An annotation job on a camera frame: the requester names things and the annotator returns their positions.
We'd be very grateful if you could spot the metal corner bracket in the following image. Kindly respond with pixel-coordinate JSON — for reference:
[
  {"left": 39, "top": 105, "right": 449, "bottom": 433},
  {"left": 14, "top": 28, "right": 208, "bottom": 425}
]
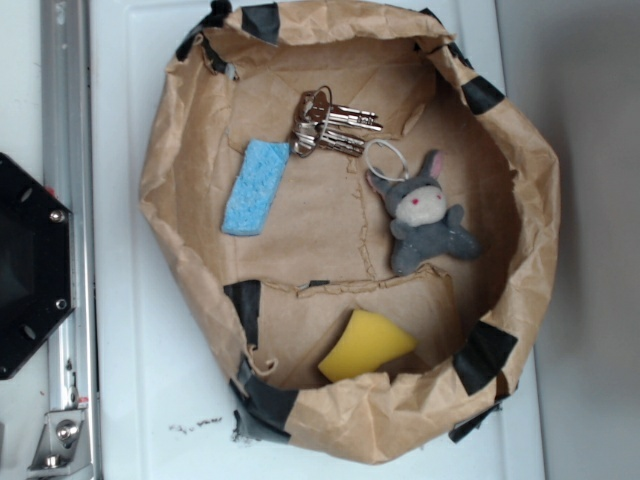
[{"left": 27, "top": 409, "right": 91, "bottom": 478}]

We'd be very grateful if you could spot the blue rectangular sponge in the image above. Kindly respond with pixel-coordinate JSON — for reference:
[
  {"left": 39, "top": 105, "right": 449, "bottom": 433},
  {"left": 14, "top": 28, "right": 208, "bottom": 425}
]
[{"left": 221, "top": 139, "right": 290, "bottom": 236}]

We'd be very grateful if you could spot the yellow foam sponge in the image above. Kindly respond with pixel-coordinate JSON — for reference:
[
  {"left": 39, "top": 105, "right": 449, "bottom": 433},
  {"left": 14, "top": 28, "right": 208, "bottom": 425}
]
[{"left": 318, "top": 309, "right": 418, "bottom": 382}]

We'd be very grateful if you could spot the brown paper bag container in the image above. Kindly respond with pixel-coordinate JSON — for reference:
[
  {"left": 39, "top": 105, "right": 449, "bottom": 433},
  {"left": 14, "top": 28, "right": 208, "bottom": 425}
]
[{"left": 140, "top": 1, "right": 560, "bottom": 464}]

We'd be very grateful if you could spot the grey plush bunny keychain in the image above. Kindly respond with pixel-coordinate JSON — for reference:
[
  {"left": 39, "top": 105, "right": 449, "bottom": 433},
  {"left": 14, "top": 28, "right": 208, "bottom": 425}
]
[{"left": 362, "top": 139, "right": 483, "bottom": 276}]

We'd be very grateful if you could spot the silver key bunch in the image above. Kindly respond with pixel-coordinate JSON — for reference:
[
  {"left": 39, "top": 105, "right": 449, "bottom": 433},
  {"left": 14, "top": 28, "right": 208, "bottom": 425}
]
[{"left": 289, "top": 85, "right": 383, "bottom": 158}]

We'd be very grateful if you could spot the aluminium extrusion rail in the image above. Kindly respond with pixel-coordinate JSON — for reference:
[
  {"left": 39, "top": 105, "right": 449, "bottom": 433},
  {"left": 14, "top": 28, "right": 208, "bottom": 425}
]
[{"left": 40, "top": 1, "right": 102, "bottom": 479}]

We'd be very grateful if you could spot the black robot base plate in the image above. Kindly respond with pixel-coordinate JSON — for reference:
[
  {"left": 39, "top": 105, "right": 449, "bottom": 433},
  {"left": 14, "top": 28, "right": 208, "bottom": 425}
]
[{"left": 1, "top": 154, "right": 73, "bottom": 380}]

